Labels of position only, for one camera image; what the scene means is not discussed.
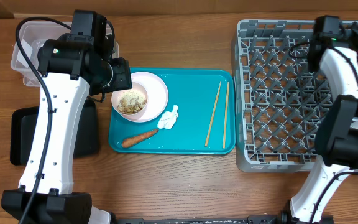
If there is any black tray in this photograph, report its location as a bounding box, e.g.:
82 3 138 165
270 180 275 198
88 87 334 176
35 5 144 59
10 100 100 166

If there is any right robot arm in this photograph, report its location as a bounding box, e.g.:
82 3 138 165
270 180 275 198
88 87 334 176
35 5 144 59
277 16 358 223

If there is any wooden chopstick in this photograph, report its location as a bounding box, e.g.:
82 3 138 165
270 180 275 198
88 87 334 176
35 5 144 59
222 82 230 149
204 81 221 147

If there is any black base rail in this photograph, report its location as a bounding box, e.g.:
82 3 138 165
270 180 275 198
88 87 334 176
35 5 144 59
114 215 288 224

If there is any clear plastic bin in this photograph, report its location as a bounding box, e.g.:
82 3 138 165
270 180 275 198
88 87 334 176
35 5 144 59
11 21 107 87

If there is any white plate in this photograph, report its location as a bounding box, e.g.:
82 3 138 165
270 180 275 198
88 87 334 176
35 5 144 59
111 72 169 123

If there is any pink bowl with food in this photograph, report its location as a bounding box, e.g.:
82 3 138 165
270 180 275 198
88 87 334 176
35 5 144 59
111 82 148 121

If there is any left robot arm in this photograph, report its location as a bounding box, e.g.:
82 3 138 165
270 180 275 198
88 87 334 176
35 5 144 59
1 10 132 223

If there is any grey dishwasher rack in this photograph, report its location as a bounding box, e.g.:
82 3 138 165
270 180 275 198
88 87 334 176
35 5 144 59
232 19 333 172

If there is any orange carrot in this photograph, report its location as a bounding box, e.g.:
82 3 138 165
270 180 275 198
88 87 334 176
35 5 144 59
121 129 158 148

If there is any teal serving tray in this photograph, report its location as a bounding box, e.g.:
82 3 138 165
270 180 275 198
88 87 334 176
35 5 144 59
108 68 236 155

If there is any white tissue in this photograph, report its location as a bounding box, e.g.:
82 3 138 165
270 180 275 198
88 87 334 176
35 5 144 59
157 105 178 129

